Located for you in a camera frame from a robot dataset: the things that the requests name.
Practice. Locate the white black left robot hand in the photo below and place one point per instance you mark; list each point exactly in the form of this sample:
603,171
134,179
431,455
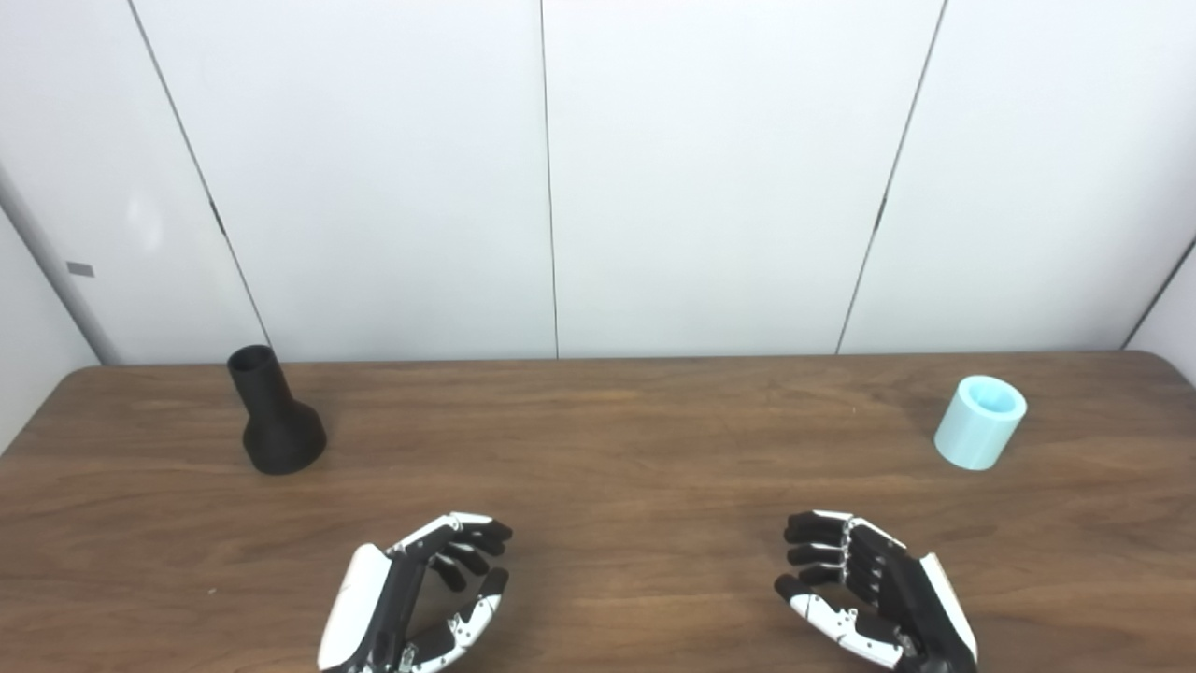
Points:
360,598

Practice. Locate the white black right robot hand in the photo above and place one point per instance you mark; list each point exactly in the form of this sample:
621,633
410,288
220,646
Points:
920,598

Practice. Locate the black funnel-shaped nozzle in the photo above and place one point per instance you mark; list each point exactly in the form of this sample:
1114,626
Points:
280,435

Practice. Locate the grey wall corner post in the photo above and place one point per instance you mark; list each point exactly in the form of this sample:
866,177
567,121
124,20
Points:
56,271

